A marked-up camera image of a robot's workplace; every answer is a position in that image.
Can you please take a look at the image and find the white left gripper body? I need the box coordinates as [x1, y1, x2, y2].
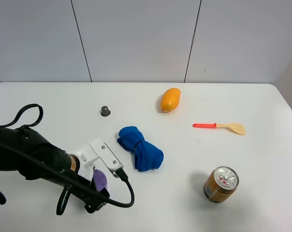
[68, 138, 123, 181]

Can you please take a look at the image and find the purple lidded jar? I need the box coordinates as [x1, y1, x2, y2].
[93, 169, 108, 192]

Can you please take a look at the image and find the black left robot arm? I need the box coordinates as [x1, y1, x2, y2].
[0, 127, 135, 215]

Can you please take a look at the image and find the blue bundled cloth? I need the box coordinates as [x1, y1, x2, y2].
[117, 126, 164, 172]

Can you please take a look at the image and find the orange yellow mango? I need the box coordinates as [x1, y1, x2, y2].
[161, 88, 181, 112]

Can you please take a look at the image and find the orange metal can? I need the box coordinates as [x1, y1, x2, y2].
[203, 166, 239, 203]

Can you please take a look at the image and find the black cable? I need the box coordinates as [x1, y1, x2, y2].
[0, 103, 135, 216]

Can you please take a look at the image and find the spatula with orange handle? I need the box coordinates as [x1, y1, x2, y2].
[192, 123, 246, 136]

